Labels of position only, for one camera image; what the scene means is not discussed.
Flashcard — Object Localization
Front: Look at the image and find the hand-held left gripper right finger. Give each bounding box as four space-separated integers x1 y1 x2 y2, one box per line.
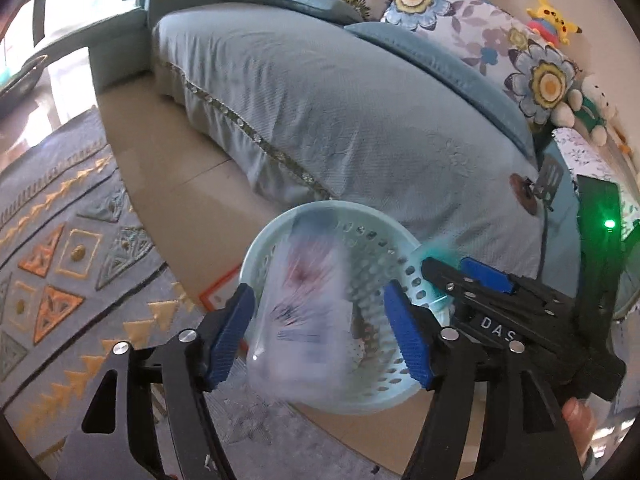
382 280 586 480

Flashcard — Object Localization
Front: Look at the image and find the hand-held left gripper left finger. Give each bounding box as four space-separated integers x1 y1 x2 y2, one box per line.
55 282 257 480

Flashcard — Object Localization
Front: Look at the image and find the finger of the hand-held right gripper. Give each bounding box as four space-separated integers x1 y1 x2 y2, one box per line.
460 257 518 295
420 256 501 311

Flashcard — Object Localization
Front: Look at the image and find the clear plastic bag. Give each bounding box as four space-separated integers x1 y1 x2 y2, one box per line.
247 212 361 401

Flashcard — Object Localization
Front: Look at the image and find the light teal plastic basket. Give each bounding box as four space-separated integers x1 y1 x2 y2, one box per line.
240 201 458 416

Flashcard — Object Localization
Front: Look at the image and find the person's right hand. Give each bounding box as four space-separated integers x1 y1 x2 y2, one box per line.
561 397 598 466

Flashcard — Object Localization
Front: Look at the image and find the red bordered white card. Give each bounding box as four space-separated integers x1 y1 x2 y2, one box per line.
200 265 246 311

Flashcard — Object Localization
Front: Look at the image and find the brown round disc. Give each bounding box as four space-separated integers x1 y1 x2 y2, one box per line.
509 172 538 216

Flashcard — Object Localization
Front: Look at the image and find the grey slotted spatula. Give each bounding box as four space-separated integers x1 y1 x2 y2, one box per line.
520 155 566 211

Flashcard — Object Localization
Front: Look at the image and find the white small-floral cushion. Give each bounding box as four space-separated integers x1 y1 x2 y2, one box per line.
552 127 640 211

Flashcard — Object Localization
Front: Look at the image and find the patterned grey rug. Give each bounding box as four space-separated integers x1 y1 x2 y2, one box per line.
0 105 301 480

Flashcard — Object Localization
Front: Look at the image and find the white plush bear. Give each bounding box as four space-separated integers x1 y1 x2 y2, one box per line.
550 77 621 146

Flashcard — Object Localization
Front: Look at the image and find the blue-grey sofa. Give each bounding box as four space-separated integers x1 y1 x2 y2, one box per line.
90 0 640 321

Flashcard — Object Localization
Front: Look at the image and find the yellow plush toy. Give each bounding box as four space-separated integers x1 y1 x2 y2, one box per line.
525 0 583 46

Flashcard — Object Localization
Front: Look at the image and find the black oval dish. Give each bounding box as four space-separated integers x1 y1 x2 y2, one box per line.
0 52 51 111

